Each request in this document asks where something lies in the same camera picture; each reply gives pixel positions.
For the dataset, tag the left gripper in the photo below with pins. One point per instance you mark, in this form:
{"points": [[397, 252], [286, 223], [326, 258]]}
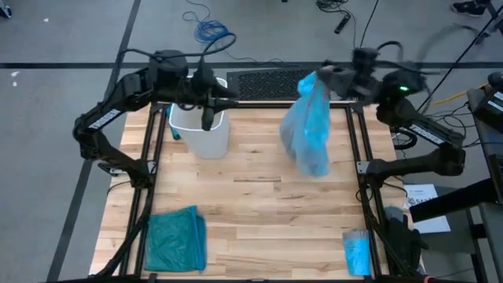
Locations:
{"points": [[207, 110]]}

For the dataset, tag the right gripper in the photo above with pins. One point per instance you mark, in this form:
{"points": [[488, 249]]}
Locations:
{"points": [[355, 84]]}

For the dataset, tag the white plastic trash bin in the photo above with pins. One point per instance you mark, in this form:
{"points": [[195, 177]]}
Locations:
{"points": [[208, 145]]}

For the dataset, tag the light blue trash bag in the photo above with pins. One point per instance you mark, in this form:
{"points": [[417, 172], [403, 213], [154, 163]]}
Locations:
{"points": [[310, 129]]}

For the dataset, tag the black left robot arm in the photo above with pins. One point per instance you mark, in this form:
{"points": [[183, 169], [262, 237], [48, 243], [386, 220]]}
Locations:
{"points": [[129, 88]]}

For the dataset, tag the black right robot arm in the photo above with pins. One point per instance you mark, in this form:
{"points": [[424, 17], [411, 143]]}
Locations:
{"points": [[408, 118]]}

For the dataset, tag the crumpled teal bag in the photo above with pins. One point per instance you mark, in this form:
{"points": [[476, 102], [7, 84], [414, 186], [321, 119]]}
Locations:
{"points": [[175, 133]]}

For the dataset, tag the folded teal bag stack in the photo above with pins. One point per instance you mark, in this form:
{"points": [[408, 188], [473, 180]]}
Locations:
{"points": [[175, 239]]}

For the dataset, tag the blue bag roll pack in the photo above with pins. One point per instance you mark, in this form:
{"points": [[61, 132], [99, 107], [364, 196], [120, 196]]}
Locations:
{"points": [[357, 253]]}

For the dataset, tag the black power strip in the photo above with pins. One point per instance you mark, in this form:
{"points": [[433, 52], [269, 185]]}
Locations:
{"points": [[342, 23]]}

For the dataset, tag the person's shoe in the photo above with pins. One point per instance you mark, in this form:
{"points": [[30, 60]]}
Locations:
{"points": [[469, 8]]}

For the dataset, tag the black labelled device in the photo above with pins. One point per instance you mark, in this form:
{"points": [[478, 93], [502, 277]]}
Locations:
{"points": [[493, 106]]}

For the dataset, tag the black slanted bar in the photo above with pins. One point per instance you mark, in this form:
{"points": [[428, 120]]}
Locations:
{"points": [[452, 200]]}

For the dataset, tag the white paper sheet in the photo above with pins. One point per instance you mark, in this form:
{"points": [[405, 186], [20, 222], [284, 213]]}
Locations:
{"points": [[428, 220]]}

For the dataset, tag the black glove pile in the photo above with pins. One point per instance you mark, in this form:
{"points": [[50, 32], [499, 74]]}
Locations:
{"points": [[404, 243]]}

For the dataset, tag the grey side desk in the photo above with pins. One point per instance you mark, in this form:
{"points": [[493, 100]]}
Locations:
{"points": [[489, 236]]}

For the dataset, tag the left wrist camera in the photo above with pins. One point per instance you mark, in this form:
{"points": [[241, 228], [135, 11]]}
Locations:
{"points": [[203, 74]]}

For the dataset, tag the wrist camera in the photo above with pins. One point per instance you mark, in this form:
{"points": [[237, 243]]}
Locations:
{"points": [[203, 74], [365, 61]]}

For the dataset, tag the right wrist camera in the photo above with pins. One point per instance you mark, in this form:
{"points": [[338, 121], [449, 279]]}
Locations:
{"points": [[365, 61]]}

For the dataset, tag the black aluminium table frame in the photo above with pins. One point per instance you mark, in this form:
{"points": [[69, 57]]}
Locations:
{"points": [[355, 129]]}

